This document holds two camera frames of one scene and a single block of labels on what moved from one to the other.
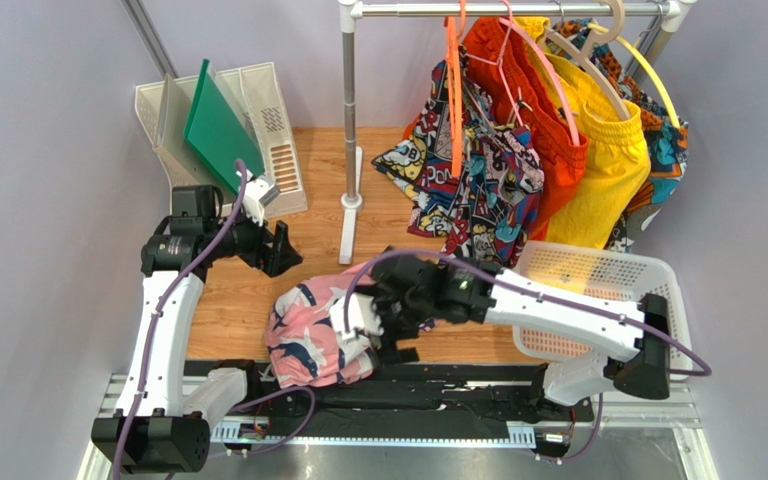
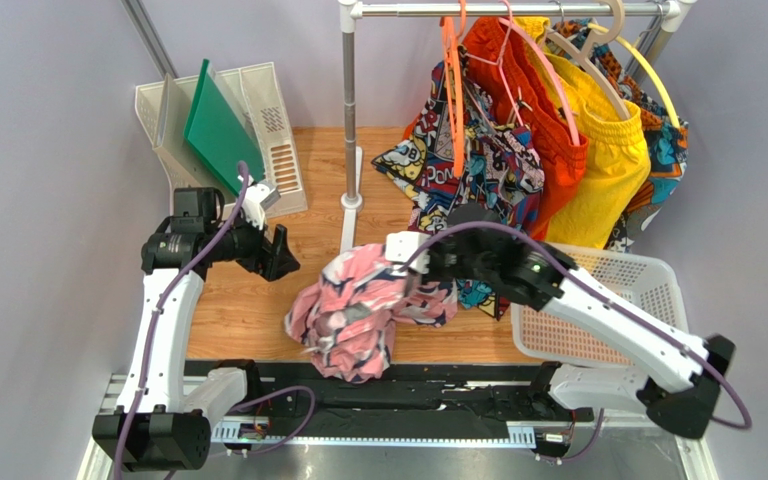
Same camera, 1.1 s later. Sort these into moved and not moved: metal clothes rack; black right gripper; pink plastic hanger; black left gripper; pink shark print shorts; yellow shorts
Moved: black right gripper; pink shark print shorts
Not moved: black left gripper; metal clothes rack; yellow shorts; pink plastic hanger
